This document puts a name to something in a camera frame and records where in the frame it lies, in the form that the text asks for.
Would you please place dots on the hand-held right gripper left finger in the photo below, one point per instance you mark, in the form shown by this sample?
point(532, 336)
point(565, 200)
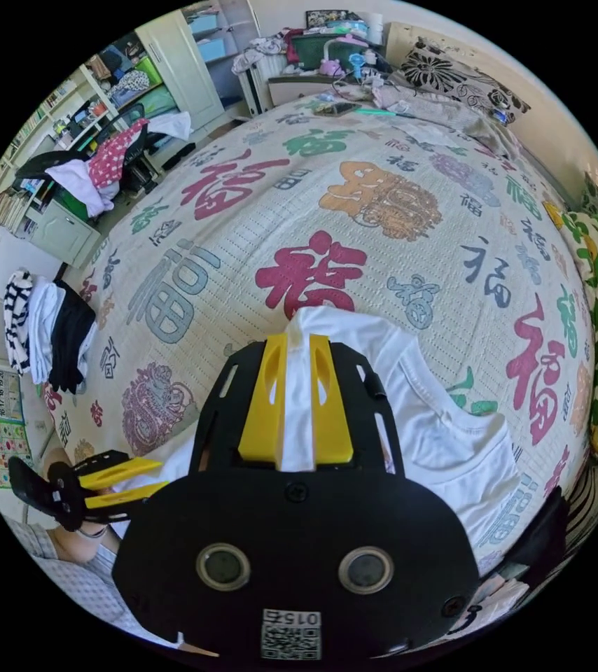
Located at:
point(264, 404)

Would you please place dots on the pale pink blanket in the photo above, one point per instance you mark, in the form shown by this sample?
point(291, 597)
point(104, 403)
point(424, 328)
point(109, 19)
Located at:
point(425, 107)

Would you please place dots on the bed with printed sheet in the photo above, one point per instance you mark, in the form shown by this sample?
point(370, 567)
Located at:
point(299, 220)

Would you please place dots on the white cupboard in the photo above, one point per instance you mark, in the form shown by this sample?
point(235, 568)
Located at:
point(188, 68)

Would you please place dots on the white radiator with clothes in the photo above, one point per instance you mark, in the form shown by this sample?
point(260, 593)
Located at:
point(265, 73)

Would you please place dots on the pale green low cabinet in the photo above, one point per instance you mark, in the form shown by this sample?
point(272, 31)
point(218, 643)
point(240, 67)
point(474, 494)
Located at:
point(62, 231)

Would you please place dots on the person's body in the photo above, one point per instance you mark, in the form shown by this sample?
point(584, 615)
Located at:
point(76, 583)

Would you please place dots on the bedside table with clutter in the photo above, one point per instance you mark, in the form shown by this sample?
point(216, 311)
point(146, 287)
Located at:
point(330, 63)

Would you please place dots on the person's left forearm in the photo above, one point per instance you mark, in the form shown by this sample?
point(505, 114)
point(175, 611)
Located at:
point(76, 548)

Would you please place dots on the pile of clothes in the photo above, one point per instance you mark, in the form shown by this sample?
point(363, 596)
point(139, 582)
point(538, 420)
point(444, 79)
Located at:
point(52, 331)

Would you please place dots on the person's left hand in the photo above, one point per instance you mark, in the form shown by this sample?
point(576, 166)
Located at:
point(100, 526)

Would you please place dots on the white t-shirt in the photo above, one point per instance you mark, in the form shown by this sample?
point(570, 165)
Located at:
point(435, 420)

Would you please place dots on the black garment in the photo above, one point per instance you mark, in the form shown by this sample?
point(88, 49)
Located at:
point(540, 530)

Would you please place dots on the white shelf with books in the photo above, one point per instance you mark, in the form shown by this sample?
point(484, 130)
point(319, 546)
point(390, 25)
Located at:
point(52, 131)

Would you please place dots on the black office chair with clothes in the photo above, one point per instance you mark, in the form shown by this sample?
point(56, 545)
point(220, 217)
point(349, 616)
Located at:
point(104, 157)

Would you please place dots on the black and white flowered pillow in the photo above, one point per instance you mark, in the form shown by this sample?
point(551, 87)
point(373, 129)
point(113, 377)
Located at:
point(456, 76)

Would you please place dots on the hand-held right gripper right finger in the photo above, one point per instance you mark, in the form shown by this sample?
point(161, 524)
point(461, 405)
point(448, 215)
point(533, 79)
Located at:
point(331, 409)

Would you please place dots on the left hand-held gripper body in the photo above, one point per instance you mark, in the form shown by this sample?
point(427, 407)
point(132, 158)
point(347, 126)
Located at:
point(62, 493)

